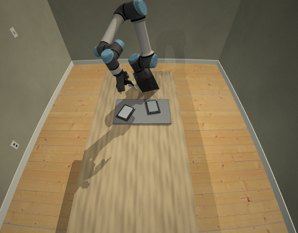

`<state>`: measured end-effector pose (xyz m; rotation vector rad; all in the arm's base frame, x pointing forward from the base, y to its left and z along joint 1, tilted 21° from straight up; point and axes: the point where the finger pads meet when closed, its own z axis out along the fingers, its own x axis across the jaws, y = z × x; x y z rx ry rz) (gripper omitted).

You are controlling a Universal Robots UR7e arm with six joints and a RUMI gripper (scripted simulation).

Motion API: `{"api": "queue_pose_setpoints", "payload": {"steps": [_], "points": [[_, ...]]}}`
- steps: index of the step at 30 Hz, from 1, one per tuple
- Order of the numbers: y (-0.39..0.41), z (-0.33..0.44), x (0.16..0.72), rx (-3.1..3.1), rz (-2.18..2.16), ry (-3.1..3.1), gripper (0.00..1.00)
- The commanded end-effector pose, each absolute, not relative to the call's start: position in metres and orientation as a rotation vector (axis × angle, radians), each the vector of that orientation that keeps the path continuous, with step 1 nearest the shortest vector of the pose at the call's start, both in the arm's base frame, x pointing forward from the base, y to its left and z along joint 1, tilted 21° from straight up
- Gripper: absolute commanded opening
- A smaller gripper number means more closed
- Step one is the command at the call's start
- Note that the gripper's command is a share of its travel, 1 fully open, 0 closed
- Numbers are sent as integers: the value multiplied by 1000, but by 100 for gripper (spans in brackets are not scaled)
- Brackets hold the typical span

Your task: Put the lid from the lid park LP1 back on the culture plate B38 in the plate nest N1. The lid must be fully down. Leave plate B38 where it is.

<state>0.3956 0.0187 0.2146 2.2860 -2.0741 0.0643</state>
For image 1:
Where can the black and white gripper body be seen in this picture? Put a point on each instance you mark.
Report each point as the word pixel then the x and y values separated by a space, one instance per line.
pixel 124 75

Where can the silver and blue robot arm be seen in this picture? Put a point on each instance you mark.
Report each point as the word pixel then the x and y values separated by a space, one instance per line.
pixel 110 51

